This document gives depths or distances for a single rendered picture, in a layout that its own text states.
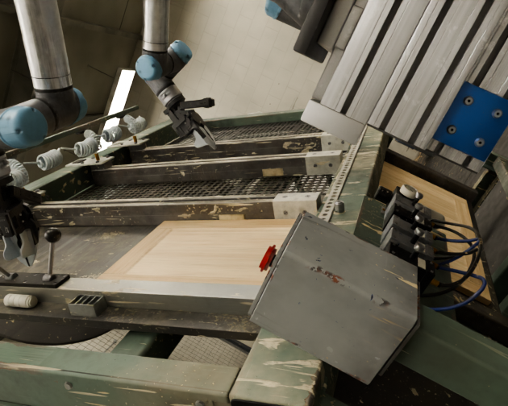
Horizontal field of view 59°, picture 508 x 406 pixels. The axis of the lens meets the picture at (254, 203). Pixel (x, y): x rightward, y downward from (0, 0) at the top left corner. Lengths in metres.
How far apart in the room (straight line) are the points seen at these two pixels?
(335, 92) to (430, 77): 0.13
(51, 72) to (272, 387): 0.72
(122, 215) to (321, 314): 1.05
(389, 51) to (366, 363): 0.41
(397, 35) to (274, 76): 5.83
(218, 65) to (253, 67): 0.51
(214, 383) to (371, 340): 0.26
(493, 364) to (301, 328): 0.23
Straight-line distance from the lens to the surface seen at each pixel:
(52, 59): 1.01
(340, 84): 0.68
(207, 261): 1.12
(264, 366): 0.72
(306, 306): 0.55
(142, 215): 1.47
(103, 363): 0.83
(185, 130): 1.57
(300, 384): 0.68
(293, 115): 2.69
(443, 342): 0.60
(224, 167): 1.75
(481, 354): 0.62
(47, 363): 0.89
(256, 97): 6.54
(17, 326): 2.14
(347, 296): 0.53
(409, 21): 0.68
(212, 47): 6.75
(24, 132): 0.93
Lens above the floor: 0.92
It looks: 7 degrees up
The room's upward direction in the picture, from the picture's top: 63 degrees counter-clockwise
